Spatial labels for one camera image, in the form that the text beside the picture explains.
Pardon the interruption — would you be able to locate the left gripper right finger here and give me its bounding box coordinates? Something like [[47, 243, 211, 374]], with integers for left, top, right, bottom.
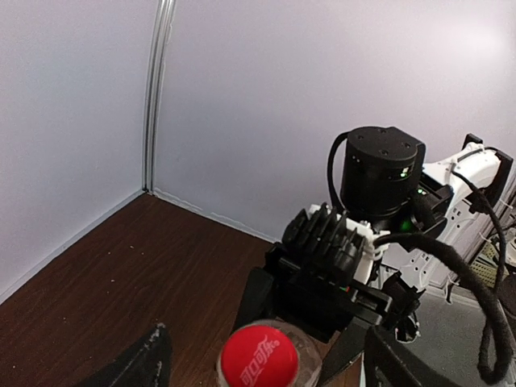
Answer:
[[364, 326, 452, 387]]

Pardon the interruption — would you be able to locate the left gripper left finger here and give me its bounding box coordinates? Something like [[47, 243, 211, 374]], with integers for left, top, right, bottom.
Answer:
[[86, 322, 173, 387]]

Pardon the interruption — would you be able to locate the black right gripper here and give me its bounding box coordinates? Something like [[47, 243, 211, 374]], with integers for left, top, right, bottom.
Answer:
[[235, 245, 393, 386]]

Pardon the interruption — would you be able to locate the red label cola bottle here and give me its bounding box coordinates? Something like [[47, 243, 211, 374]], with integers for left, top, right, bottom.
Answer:
[[217, 319, 323, 386]]

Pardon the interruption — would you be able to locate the red bottle cap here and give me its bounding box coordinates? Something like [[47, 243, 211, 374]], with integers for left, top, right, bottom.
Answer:
[[218, 325, 299, 387]]

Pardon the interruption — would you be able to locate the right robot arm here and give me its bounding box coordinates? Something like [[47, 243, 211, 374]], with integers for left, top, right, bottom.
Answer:
[[217, 127, 513, 386]]

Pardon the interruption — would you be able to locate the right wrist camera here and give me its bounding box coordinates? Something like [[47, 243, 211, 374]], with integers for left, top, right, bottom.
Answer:
[[281, 202, 390, 288]]

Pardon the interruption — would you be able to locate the right black braided cable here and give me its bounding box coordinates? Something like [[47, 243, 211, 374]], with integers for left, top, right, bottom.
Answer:
[[326, 131, 515, 385]]

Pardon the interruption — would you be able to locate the right aluminium frame post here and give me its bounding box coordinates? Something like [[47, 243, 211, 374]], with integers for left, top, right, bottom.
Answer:
[[142, 0, 177, 193]]

